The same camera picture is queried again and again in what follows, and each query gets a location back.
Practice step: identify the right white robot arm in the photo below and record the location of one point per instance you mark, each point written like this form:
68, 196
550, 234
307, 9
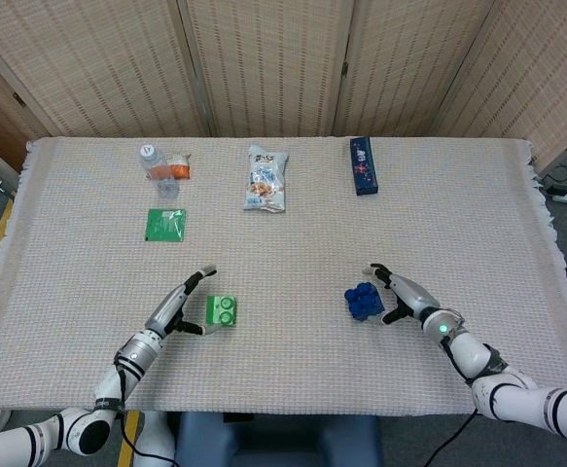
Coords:
477, 360

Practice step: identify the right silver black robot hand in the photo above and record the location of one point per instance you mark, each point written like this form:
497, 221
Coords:
412, 297

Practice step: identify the green flat packet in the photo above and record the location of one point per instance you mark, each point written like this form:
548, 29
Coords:
165, 225

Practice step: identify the white robot torso column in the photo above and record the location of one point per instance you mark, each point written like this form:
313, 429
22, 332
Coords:
156, 435

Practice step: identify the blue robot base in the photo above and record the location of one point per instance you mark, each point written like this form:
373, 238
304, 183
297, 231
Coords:
278, 440

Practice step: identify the dark blue carton box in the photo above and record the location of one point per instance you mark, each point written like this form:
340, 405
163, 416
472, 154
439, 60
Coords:
365, 168

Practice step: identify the white blue snack bag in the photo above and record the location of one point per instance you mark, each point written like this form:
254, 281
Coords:
266, 180

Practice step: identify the beige woven tablecloth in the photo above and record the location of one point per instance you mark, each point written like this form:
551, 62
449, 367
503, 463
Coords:
288, 253

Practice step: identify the blue toy brick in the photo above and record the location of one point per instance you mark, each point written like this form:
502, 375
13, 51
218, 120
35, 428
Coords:
365, 301

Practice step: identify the orange snack packet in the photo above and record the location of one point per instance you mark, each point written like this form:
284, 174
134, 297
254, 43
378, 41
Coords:
181, 168

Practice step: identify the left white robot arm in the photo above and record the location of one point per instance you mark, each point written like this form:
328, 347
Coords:
132, 360

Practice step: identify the clear plastic water bottle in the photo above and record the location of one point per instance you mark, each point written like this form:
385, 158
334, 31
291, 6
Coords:
159, 172

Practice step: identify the woven folding screen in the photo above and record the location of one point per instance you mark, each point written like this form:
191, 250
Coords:
273, 68

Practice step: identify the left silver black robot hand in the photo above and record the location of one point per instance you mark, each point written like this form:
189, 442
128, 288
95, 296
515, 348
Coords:
168, 311

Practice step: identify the green toy brick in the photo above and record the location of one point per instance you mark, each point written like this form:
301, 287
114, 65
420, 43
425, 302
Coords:
222, 311

